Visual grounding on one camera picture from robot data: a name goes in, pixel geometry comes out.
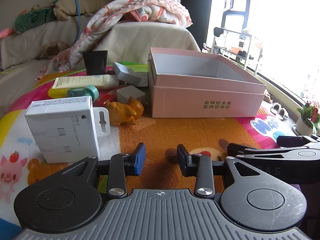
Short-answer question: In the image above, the blue cable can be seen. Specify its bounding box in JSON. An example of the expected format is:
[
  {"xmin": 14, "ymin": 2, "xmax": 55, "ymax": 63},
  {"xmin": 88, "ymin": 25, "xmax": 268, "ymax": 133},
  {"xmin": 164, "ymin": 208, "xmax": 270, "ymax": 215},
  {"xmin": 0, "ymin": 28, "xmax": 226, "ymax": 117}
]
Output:
[{"xmin": 71, "ymin": 0, "xmax": 83, "ymax": 43}]

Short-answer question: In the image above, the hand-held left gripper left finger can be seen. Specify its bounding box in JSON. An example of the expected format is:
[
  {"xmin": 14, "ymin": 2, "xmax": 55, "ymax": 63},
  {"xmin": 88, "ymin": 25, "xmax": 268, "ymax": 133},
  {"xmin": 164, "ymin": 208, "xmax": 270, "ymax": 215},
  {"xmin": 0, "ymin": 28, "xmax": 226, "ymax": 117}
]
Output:
[{"xmin": 60, "ymin": 142, "xmax": 147, "ymax": 198}]

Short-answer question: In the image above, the white potted flower plant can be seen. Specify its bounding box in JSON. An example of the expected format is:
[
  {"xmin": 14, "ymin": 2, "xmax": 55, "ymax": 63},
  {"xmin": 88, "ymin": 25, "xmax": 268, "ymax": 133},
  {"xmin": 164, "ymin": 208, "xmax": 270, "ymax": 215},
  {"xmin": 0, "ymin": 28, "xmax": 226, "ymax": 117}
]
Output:
[{"xmin": 292, "ymin": 99, "xmax": 320, "ymax": 137}]

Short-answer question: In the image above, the beige covered sofa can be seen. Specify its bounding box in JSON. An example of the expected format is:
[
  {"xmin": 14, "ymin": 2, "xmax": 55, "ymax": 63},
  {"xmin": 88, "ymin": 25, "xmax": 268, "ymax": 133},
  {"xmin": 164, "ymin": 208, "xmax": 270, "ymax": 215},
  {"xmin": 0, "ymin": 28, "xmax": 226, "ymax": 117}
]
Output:
[{"xmin": 0, "ymin": 0, "xmax": 201, "ymax": 118}]

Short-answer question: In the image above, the beige pillow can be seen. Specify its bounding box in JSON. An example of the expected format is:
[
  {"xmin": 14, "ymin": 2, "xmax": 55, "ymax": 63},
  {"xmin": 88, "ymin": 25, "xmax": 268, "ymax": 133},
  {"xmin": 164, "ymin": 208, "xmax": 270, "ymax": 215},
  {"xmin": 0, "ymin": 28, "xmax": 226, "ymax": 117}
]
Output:
[{"xmin": 53, "ymin": 0, "xmax": 113, "ymax": 20}]

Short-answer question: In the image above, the cream tube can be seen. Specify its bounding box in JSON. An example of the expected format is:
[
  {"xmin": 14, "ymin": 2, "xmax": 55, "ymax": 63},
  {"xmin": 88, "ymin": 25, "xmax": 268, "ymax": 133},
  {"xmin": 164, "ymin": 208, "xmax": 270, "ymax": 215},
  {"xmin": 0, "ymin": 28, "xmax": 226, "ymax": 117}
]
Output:
[{"xmin": 52, "ymin": 75, "xmax": 120, "ymax": 90}]

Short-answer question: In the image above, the dark curtain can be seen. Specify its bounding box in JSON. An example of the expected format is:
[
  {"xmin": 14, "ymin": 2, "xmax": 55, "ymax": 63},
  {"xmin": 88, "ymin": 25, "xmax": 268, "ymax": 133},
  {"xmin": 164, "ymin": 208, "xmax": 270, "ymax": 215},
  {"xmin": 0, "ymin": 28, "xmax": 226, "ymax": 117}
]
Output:
[{"xmin": 180, "ymin": 0, "xmax": 213, "ymax": 47}]

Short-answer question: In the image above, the white cable box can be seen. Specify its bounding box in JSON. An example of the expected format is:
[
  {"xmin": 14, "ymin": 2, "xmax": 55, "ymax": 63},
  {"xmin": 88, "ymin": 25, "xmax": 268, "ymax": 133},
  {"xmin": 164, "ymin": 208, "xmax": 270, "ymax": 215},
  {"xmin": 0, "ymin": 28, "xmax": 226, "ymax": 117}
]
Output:
[{"xmin": 24, "ymin": 95, "xmax": 111, "ymax": 164}]

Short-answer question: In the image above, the orange toy dog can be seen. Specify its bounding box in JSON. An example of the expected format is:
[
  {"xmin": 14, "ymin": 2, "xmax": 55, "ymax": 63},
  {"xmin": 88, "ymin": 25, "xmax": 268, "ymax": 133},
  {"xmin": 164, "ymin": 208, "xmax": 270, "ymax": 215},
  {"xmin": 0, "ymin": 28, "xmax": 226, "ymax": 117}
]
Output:
[{"xmin": 104, "ymin": 96, "xmax": 145, "ymax": 127}]

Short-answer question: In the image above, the flat grey box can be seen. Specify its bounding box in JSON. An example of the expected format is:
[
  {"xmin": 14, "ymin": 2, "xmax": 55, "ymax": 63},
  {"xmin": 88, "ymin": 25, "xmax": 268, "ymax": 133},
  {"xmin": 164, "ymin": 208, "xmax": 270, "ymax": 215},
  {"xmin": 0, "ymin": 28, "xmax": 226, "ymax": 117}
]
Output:
[{"xmin": 112, "ymin": 62, "xmax": 143, "ymax": 87}]

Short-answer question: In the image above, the teal roller bottle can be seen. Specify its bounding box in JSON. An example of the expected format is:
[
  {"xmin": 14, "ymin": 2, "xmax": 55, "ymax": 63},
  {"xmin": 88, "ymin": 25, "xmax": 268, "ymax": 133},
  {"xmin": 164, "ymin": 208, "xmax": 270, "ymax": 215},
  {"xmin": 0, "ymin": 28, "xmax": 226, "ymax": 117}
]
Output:
[{"xmin": 67, "ymin": 85, "xmax": 100, "ymax": 100}]

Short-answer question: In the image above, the small grey cube box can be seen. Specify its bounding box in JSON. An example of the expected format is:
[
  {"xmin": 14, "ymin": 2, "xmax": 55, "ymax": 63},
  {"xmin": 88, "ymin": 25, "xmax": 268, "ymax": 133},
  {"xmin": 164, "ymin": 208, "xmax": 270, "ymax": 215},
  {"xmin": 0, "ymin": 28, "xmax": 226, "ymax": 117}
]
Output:
[{"xmin": 116, "ymin": 85, "xmax": 146, "ymax": 104}]

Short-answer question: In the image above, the green plush toy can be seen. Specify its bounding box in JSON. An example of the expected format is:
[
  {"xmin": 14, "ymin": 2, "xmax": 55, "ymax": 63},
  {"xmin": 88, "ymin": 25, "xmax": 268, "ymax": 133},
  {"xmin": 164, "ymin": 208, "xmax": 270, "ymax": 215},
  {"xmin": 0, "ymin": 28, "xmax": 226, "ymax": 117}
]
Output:
[{"xmin": 13, "ymin": 5, "xmax": 57, "ymax": 33}]

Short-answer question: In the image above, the green plastic object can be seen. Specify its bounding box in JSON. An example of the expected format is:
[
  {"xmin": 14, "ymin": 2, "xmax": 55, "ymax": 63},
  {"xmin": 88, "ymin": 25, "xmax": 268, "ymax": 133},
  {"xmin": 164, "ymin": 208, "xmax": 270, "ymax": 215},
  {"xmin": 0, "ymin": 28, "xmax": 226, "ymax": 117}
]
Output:
[{"xmin": 119, "ymin": 61, "xmax": 148, "ymax": 67}]

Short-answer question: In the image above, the red packet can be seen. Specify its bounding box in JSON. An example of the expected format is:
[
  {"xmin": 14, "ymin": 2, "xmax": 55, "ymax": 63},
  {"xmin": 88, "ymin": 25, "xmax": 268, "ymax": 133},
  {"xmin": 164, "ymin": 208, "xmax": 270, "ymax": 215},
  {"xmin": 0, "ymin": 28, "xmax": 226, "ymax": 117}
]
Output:
[{"xmin": 94, "ymin": 90, "xmax": 118, "ymax": 108}]

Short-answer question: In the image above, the black cup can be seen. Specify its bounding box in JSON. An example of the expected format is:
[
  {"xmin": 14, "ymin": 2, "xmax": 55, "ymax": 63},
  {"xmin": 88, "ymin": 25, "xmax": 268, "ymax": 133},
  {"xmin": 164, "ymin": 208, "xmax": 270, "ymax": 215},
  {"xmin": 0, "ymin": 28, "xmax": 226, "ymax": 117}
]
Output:
[{"xmin": 82, "ymin": 50, "xmax": 108, "ymax": 76}]

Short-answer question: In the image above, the metal balcony rack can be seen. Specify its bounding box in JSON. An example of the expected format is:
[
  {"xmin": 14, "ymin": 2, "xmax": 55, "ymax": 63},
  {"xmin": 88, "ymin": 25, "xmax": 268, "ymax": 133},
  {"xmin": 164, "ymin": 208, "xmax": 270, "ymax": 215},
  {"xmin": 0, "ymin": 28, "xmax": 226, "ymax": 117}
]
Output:
[{"xmin": 211, "ymin": 26, "xmax": 263, "ymax": 77}]

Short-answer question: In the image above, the pink printed blanket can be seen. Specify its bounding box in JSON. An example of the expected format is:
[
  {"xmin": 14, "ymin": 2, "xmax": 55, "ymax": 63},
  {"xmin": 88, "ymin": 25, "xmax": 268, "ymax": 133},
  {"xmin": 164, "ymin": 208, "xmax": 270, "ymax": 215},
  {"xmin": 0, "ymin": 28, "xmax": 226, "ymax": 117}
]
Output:
[{"xmin": 35, "ymin": 0, "xmax": 193, "ymax": 80}]

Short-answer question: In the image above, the pink cardboard box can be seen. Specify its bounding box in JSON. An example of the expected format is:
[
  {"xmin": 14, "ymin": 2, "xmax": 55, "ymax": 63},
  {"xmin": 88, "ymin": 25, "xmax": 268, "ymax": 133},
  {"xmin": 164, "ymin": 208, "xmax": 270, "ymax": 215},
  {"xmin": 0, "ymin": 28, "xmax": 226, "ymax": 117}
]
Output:
[{"xmin": 147, "ymin": 47, "xmax": 267, "ymax": 118}]

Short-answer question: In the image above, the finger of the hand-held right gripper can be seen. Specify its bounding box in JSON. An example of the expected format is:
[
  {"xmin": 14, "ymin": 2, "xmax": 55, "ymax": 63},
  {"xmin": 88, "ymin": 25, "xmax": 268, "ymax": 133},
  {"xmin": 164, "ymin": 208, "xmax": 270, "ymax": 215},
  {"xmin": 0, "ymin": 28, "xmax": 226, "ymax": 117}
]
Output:
[
  {"xmin": 227, "ymin": 143, "xmax": 299, "ymax": 156},
  {"xmin": 236, "ymin": 152, "xmax": 300, "ymax": 170}
]

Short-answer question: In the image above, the pink plush toy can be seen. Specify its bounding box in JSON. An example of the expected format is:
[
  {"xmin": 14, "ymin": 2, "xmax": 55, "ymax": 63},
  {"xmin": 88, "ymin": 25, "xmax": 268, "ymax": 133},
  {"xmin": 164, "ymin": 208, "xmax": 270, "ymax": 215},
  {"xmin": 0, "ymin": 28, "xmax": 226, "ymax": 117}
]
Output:
[{"xmin": 0, "ymin": 27, "xmax": 16, "ymax": 39}]

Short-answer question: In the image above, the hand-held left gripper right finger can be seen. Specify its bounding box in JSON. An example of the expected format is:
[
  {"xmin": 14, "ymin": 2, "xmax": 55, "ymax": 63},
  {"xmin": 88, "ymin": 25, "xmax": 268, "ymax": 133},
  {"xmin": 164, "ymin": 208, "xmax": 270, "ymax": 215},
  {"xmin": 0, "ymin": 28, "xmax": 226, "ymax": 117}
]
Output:
[{"xmin": 176, "ymin": 144, "xmax": 263, "ymax": 198}]

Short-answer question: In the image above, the colourful cartoon play mat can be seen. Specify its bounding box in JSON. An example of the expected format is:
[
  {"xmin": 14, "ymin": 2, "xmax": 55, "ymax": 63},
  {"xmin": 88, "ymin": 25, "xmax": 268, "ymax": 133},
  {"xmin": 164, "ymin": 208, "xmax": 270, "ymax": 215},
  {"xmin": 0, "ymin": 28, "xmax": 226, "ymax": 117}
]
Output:
[{"xmin": 0, "ymin": 64, "xmax": 300, "ymax": 240}]

